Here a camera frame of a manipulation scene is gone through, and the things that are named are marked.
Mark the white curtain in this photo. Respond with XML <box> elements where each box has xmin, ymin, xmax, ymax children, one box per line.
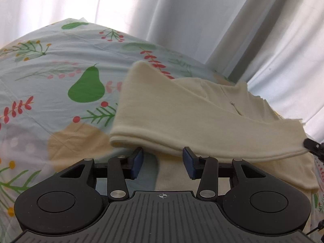
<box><xmin>0</xmin><ymin>0</ymin><xmax>324</xmax><ymax>147</ymax></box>

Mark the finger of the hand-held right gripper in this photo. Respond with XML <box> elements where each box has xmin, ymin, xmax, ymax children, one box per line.
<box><xmin>303</xmin><ymin>138</ymin><xmax>324</xmax><ymax>162</ymax></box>

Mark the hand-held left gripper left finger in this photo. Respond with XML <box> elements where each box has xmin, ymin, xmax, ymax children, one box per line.
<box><xmin>60</xmin><ymin>146</ymin><xmax>144</xmax><ymax>201</ymax></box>

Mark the fruit and leaf printed sheet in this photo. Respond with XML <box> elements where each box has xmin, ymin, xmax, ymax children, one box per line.
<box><xmin>0</xmin><ymin>18</ymin><xmax>324</xmax><ymax>243</ymax></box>

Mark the cream knit garment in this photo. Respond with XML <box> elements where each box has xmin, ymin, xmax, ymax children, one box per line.
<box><xmin>109</xmin><ymin>61</ymin><xmax>320</xmax><ymax>191</ymax></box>

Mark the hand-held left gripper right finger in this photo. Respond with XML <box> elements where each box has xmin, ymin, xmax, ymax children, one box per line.
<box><xmin>182</xmin><ymin>146</ymin><xmax>267</xmax><ymax>203</ymax></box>

